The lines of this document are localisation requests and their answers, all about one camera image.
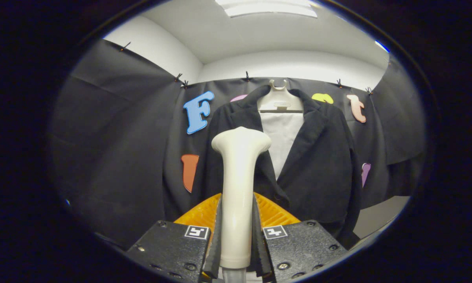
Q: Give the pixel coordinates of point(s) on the row of black cloth clips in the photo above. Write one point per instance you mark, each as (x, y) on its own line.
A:
(247, 75)

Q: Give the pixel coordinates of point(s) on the black suit jacket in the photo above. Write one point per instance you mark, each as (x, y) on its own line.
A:
(318, 169)

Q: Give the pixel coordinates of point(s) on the black backdrop cloth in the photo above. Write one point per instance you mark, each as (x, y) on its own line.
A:
(122, 137)

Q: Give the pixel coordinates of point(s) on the white clothes hanger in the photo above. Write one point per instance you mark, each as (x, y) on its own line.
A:
(279, 98)

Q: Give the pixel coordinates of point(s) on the grey cabinet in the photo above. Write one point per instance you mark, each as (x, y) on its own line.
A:
(381, 214)

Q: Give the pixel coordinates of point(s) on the white shirt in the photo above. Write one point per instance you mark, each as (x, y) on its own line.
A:
(281, 141)

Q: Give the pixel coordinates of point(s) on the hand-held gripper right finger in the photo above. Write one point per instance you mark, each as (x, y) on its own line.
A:
(258, 243)

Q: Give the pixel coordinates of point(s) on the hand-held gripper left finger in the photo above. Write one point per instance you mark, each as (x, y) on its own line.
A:
(217, 243)

